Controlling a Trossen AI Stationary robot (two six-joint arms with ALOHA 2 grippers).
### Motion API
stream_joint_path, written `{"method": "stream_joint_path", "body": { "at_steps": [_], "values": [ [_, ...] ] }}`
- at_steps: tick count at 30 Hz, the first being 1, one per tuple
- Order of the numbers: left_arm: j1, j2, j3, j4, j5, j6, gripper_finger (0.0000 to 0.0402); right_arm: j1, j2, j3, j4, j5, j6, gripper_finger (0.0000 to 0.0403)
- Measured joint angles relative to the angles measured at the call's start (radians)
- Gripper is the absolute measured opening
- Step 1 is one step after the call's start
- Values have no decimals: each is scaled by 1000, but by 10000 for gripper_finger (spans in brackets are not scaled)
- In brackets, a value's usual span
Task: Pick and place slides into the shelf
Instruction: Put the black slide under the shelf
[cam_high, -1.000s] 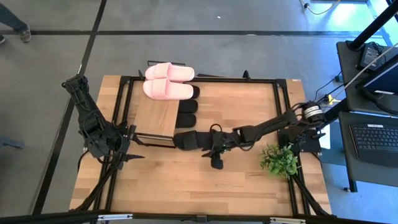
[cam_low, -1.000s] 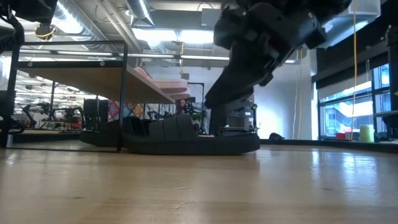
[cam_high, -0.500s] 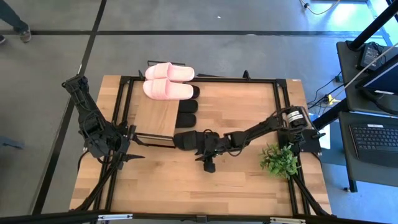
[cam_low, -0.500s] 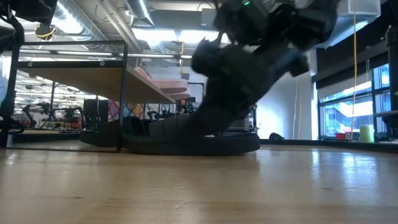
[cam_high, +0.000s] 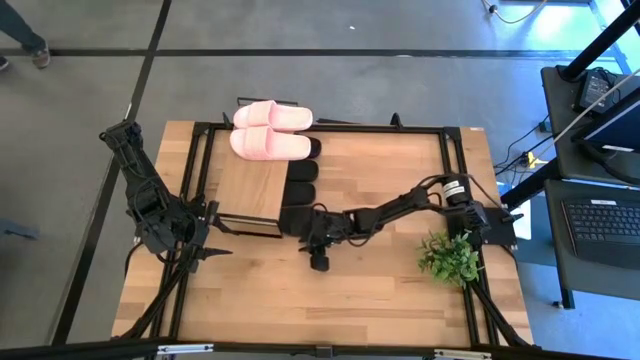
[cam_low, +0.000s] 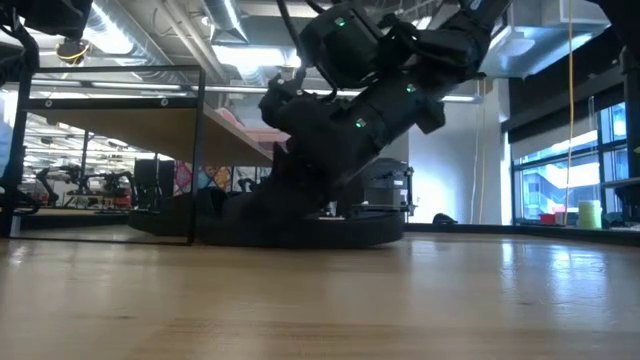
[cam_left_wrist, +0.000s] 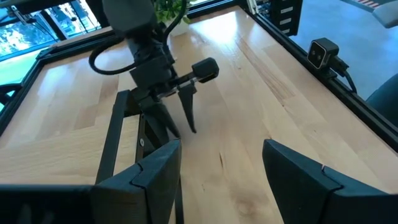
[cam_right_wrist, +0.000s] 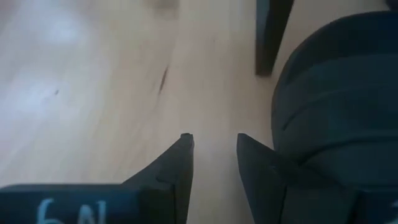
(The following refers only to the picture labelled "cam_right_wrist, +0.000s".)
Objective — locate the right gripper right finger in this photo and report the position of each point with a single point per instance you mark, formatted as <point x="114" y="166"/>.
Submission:
<point x="267" y="193"/>

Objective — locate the black slide sandal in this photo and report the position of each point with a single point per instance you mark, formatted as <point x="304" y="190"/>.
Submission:
<point x="342" y="93"/>

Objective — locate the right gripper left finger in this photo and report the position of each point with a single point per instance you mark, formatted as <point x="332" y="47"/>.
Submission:
<point x="149" y="199"/>

